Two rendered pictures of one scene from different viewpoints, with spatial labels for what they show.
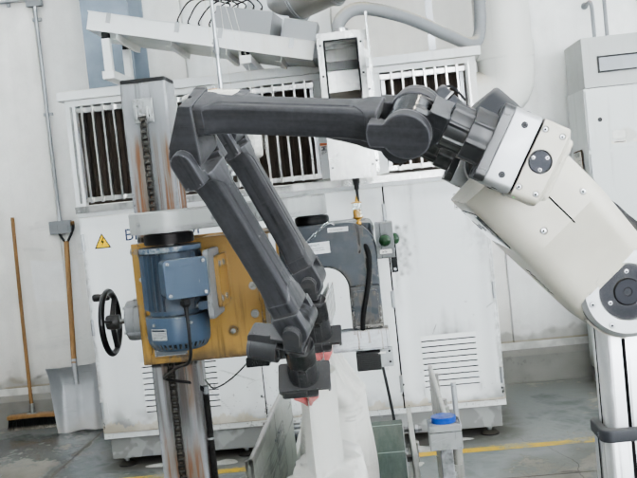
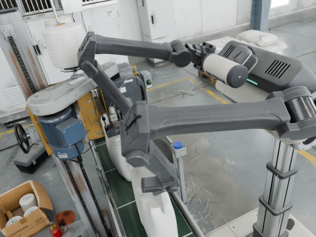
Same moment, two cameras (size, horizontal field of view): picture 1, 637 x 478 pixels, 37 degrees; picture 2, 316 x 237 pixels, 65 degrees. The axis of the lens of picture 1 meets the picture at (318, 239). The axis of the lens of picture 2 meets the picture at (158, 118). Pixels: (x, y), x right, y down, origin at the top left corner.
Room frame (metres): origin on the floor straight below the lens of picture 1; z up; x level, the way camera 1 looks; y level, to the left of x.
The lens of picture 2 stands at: (1.16, 0.31, 1.85)
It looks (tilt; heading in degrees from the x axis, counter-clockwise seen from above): 32 degrees down; 338
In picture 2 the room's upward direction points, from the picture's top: 9 degrees counter-clockwise
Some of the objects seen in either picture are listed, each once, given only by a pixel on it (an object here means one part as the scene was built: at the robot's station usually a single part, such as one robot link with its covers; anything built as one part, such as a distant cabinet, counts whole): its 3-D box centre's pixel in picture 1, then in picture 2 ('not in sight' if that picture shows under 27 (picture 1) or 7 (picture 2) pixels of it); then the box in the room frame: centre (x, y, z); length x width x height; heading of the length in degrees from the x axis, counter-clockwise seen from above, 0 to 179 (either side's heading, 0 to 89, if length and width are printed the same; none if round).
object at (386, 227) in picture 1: (384, 239); (146, 79); (2.42, -0.17, 1.28); 0.08 x 0.05 x 0.09; 176
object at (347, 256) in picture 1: (332, 268); (120, 90); (2.54, -0.03, 1.21); 0.30 x 0.25 x 0.30; 176
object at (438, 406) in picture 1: (445, 460); (149, 130); (2.97, -0.33, 0.54); 1.05 x 0.02 x 0.41; 176
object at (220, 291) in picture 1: (212, 279); (76, 117); (2.35, 0.27, 1.23); 0.28 x 0.07 x 0.16; 176
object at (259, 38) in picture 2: not in sight; (256, 37); (4.30, -2.98, 0.56); 0.67 x 0.43 x 0.15; 176
